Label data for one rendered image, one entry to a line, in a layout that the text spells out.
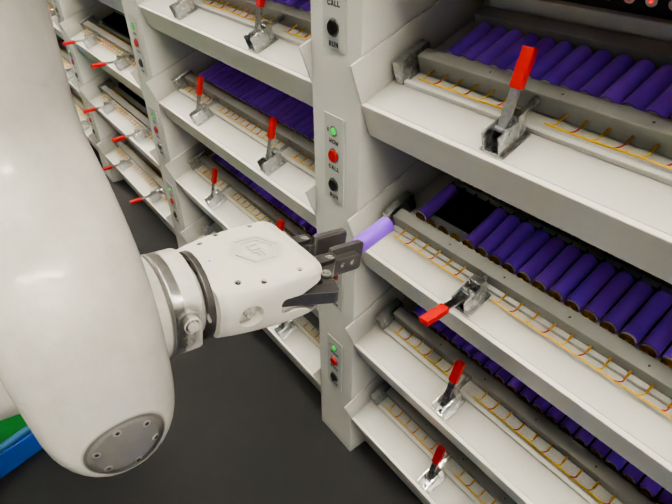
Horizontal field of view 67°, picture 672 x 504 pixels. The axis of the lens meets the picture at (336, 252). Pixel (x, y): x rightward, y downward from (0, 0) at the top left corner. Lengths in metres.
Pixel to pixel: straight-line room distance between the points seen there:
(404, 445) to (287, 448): 0.26
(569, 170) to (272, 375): 0.88
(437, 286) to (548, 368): 0.16
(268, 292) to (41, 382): 0.18
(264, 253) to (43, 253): 0.21
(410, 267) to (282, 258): 0.26
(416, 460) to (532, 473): 0.27
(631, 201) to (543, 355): 0.20
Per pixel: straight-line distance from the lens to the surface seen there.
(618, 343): 0.57
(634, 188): 0.47
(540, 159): 0.49
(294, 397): 1.17
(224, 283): 0.40
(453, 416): 0.76
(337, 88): 0.64
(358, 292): 0.77
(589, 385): 0.57
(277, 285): 0.41
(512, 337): 0.59
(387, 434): 0.97
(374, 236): 0.52
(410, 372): 0.79
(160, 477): 1.11
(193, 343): 0.41
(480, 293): 0.61
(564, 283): 0.61
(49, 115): 0.30
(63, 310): 0.27
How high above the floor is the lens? 0.93
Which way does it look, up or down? 37 degrees down
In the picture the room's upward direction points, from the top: straight up
